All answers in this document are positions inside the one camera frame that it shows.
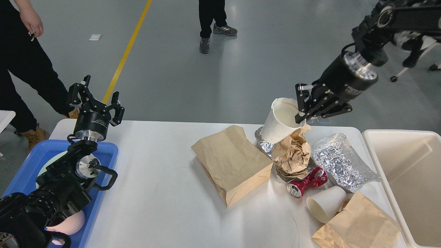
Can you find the brown paper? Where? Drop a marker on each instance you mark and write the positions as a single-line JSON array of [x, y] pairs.
[[294, 170], [292, 147]]

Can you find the blue plastic tray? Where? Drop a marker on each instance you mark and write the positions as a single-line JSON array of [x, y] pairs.
[[24, 180]]

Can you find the brown paper bag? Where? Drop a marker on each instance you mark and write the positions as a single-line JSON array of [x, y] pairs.
[[234, 164], [361, 224]]

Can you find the green plate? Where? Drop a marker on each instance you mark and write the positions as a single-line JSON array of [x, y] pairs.
[[50, 161]]

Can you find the white plastic bin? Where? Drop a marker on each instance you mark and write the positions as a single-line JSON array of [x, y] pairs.
[[409, 163]]

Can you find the crushed red can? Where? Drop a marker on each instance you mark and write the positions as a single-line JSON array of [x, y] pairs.
[[316, 178]]

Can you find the clear floor tile right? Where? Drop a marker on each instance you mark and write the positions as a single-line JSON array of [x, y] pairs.
[[322, 120]]

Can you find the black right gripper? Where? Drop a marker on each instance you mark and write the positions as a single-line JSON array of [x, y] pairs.
[[348, 76]]

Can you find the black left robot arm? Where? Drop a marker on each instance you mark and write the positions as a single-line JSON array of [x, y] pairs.
[[63, 189]]

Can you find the pink mug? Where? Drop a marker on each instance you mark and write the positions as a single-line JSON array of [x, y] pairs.
[[72, 226]]

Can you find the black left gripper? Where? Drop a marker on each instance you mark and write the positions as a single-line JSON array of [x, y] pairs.
[[91, 125]]

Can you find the person in grey sneakers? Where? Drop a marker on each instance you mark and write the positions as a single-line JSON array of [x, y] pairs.
[[212, 18]]

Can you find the person in tan boots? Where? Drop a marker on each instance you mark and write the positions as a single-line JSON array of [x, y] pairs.
[[21, 55]]

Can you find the crumpled aluminium foil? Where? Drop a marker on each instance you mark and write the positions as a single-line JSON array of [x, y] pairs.
[[263, 145]]

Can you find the white office chair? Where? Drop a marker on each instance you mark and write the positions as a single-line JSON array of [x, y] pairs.
[[423, 51]]

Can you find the white side table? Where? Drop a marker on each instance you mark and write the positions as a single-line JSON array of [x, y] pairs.
[[5, 118]]

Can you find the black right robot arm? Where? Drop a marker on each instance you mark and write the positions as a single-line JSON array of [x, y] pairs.
[[388, 18]]

